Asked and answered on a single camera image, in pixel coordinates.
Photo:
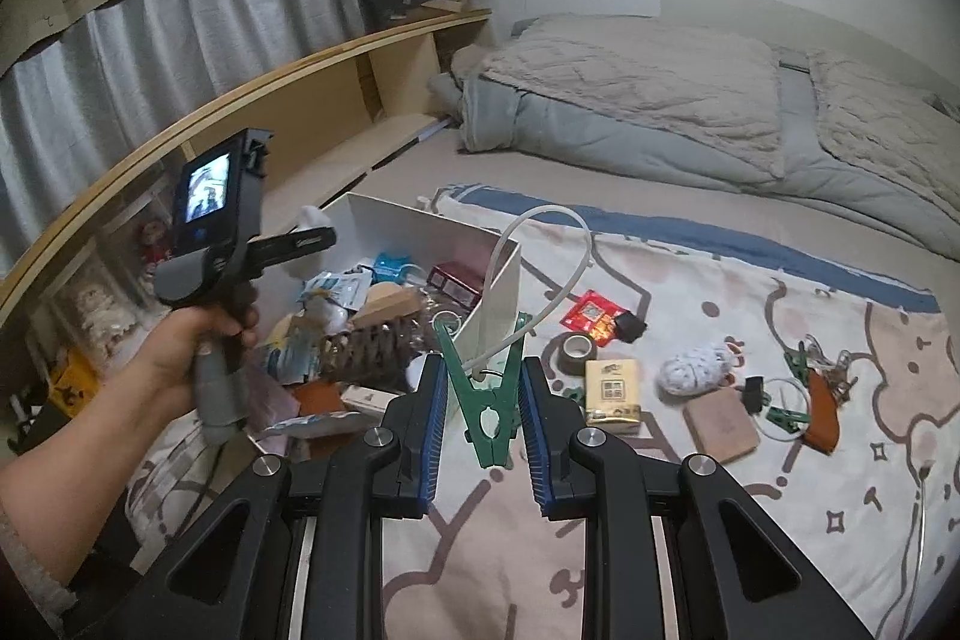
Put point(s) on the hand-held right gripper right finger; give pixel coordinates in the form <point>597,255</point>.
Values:
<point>534,445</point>

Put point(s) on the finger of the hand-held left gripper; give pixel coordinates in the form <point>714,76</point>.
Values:
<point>292,244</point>

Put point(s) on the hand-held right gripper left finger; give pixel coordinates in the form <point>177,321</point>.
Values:
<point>433,430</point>

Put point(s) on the yellow tissue pack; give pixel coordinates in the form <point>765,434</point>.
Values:
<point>611,396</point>

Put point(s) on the white storage box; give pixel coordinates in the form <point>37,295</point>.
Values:
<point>420,227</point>

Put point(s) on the pink tissue pack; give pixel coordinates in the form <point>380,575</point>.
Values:
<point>266,404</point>

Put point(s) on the pinkish brown cardboard box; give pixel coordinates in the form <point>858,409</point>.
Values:
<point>720,426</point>

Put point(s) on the person's left forearm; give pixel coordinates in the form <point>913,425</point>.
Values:
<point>67,460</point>

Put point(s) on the person's left hand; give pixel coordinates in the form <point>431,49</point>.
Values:
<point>176,347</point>

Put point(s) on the mint green suction hook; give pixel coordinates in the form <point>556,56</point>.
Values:
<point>574,394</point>

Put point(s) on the clear jar with red doll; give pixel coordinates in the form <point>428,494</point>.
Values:
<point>154,239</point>

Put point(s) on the small white box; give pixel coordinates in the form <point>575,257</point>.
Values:
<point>367,398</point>

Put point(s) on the brown tape roll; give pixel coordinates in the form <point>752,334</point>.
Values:
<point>566,356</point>

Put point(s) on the blue plastic holder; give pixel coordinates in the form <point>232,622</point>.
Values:
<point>390,265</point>

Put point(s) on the wooden block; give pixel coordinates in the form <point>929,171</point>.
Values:
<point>386,306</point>

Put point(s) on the clear jar with beige doll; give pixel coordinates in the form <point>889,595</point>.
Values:
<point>97,314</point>

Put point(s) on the red snack packet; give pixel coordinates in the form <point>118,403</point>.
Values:
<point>589,314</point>

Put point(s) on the small black box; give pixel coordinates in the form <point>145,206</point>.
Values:
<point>630,326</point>

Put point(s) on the white knit ball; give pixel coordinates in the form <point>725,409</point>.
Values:
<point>690,370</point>

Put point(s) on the wooden bedside shelf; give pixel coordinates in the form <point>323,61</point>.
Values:
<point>405,78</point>

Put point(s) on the white plastic tube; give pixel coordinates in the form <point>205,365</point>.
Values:
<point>589,246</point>

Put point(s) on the printed cartoon blanket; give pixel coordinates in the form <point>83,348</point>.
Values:
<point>750,535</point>

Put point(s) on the grey curtain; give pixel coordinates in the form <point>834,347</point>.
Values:
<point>187,25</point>

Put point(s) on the beige mattress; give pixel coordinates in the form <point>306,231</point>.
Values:
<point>600,190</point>

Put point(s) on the brown leather key pouch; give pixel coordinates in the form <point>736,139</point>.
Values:
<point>821,419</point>

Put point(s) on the grey quilt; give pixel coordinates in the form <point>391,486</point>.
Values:
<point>570,123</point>

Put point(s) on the bunch of keys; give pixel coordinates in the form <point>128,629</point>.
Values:
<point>832,374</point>

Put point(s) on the beige fleece blanket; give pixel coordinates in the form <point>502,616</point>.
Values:
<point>885,123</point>
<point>637,78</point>

